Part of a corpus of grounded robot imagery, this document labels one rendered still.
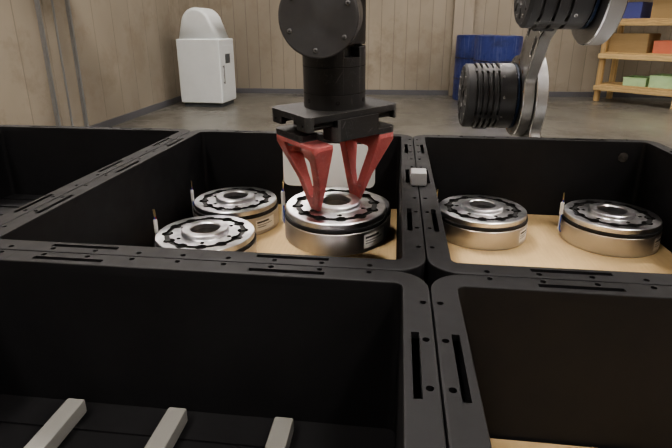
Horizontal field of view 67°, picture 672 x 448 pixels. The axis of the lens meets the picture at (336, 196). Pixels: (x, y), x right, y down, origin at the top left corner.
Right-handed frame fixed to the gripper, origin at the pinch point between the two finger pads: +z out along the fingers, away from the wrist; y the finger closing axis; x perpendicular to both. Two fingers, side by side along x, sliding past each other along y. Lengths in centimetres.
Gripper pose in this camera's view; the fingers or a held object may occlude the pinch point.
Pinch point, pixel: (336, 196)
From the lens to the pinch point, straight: 50.6
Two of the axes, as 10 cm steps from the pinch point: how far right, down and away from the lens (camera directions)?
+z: 0.1, 9.3, 3.6
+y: 8.1, -2.3, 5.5
